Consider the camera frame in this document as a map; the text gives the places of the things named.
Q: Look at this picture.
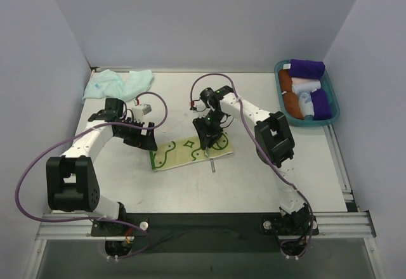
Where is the green and yellow patterned towel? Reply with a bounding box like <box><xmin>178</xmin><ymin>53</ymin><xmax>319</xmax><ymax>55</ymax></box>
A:
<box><xmin>150</xmin><ymin>134</ymin><xmax>234</xmax><ymax>172</ymax></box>

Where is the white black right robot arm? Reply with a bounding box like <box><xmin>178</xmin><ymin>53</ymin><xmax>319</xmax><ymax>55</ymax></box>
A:
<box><xmin>193</xmin><ymin>86</ymin><xmax>312</xmax><ymax>235</ymax></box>

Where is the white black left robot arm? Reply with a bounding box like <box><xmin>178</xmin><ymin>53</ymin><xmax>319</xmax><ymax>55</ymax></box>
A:
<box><xmin>46</xmin><ymin>98</ymin><xmax>157</xmax><ymax>236</ymax></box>

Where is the light mint crumpled towel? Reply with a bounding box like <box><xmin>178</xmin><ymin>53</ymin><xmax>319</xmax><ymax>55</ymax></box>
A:
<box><xmin>82</xmin><ymin>70</ymin><xmax>154</xmax><ymax>102</ymax></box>

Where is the orange brown rolled towel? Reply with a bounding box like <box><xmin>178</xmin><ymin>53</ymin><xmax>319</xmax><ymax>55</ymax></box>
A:
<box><xmin>278</xmin><ymin>70</ymin><xmax>304</xmax><ymax>120</ymax></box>

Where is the pink rolled towel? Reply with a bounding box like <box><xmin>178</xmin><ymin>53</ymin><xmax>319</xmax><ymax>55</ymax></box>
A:
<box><xmin>291</xmin><ymin>77</ymin><xmax>321</xmax><ymax>91</ymax></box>

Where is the white blue rolled towel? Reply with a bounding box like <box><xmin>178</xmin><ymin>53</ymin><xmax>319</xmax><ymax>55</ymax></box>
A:
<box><xmin>292</xmin><ymin>89</ymin><xmax>316</xmax><ymax>119</ymax></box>

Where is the teal plastic basket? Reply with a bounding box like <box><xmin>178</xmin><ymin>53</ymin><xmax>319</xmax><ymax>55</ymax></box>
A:
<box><xmin>274</xmin><ymin>59</ymin><xmax>340</xmax><ymax>127</ymax></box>

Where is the purple rolled towel top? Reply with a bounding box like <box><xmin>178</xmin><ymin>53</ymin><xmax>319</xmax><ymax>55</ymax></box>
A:
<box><xmin>289</xmin><ymin>59</ymin><xmax>325</xmax><ymax>80</ymax></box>

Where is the purple rolled towel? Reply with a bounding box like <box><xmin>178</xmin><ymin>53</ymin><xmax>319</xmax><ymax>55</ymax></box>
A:
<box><xmin>289</xmin><ymin>59</ymin><xmax>325</xmax><ymax>80</ymax></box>
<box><xmin>311</xmin><ymin>89</ymin><xmax>332</xmax><ymax>120</ymax></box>

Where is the purple rolled towel right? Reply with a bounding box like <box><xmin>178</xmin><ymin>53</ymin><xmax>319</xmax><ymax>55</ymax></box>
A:
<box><xmin>311</xmin><ymin>89</ymin><xmax>332</xmax><ymax>120</ymax></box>

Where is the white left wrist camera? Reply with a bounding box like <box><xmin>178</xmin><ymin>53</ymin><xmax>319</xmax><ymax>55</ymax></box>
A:
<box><xmin>131</xmin><ymin>100</ymin><xmax>152</xmax><ymax>121</ymax></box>

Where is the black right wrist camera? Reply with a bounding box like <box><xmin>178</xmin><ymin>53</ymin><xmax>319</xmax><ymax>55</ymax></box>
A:
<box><xmin>199</xmin><ymin>88</ymin><xmax>218</xmax><ymax>107</ymax></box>

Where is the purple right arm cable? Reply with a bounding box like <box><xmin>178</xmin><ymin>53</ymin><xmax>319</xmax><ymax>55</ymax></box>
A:
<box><xmin>189</xmin><ymin>73</ymin><xmax>318</xmax><ymax>257</ymax></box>

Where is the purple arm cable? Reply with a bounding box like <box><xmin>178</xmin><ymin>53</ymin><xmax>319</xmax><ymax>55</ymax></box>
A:
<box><xmin>189</xmin><ymin>73</ymin><xmax>318</xmax><ymax>257</ymax></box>
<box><xmin>15</xmin><ymin>91</ymin><xmax>169</xmax><ymax>257</ymax></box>

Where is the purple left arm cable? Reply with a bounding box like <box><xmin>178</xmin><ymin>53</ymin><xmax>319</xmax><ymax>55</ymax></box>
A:
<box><xmin>15</xmin><ymin>91</ymin><xmax>169</xmax><ymax>257</ymax></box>

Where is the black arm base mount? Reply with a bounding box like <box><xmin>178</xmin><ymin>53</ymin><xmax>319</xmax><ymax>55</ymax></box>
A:
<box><xmin>91</xmin><ymin>212</ymin><xmax>319</xmax><ymax>256</ymax></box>

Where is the aluminium frame rail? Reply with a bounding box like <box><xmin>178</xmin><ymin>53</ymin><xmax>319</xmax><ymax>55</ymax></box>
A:
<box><xmin>36</xmin><ymin>212</ymin><xmax>376</xmax><ymax>240</ymax></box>

